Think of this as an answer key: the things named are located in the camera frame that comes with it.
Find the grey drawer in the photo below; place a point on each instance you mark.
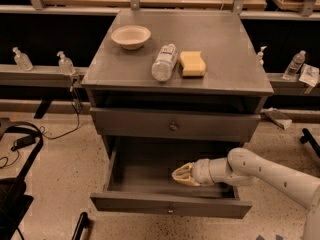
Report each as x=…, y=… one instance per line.
x=139, y=181
x=175, y=124

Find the black caster base right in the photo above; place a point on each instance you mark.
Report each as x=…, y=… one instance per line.
x=307, y=137

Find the grey drawer cabinet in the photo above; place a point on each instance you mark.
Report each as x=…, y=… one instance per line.
x=234, y=81

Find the white paper bowl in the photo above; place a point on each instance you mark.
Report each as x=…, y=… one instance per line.
x=131, y=37

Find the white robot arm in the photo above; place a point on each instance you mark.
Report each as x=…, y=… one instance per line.
x=243, y=167

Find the black chair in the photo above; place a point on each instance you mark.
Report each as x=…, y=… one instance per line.
x=14, y=203

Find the black bar on floor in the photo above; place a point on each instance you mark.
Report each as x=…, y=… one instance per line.
x=83, y=222

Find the clear pump bottle right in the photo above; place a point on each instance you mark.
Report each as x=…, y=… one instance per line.
x=260, y=54

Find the clear plastic packet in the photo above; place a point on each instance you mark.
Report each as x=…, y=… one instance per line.
x=309, y=75

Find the clear pump bottle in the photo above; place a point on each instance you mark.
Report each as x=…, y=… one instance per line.
x=260, y=54
x=65, y=64
x=22, y=60

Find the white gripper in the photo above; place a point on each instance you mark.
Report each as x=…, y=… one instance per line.
x=201, y=172

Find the yellow sponge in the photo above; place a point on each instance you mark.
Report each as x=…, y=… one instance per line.
x=192, y=64

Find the black power adapter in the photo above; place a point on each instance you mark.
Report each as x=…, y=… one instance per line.
x=23, y=142

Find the clear pump bottle far left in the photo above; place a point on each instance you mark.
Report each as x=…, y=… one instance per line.
x=22, y=60

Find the upright clear water bottle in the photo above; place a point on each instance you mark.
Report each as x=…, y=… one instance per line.
x=294, y=66

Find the grey top drawer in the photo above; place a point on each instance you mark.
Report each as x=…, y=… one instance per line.
x=175, y=124

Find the clear plastic water bottle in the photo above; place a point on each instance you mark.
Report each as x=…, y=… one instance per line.
x=165, y=62

